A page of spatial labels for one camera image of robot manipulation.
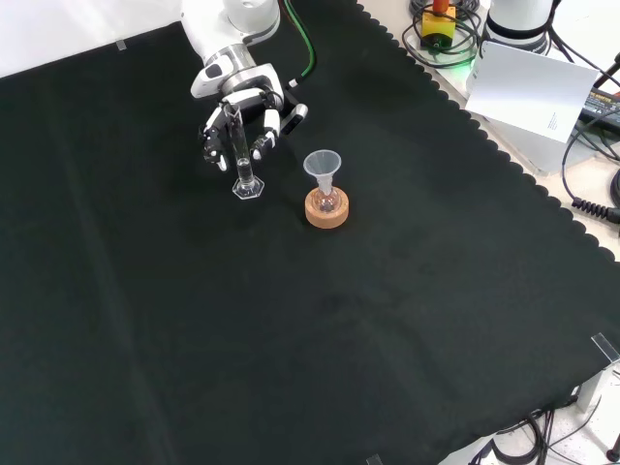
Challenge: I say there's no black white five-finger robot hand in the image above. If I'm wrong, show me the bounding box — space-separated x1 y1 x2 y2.
197 72 287 171

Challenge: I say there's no clear glass graduated cylinder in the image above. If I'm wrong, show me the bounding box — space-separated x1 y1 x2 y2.
223 103 266 201

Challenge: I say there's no clear plastic funnel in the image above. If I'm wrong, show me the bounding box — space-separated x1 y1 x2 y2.
302 150 343 195

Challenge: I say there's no small round-bottom glass flask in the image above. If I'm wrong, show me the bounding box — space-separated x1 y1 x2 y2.
312 186 340 214

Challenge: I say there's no yellow stop button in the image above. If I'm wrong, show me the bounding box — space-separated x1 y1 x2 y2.
419 0 457 51

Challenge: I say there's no black bench cloth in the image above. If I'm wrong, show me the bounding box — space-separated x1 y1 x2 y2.
0 0 620 465

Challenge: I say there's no pale board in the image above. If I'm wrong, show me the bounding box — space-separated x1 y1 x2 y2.
464 40 601 145

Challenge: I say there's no black tripod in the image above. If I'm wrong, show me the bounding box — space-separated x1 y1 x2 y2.
591 46 620 91

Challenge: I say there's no grey metal bench leg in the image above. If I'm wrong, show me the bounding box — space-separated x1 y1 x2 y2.
574 362 619 414

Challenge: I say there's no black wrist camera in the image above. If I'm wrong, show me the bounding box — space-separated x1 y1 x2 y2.
282 103 310 136

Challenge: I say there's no cork ring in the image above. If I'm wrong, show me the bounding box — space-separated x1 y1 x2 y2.
304 188 351 231

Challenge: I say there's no black cable bundle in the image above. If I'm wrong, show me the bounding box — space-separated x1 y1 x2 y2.
477 406 620 465
401 0 486 69

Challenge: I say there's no black coiled cable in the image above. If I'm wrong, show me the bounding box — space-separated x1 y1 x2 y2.
561 108 620 223

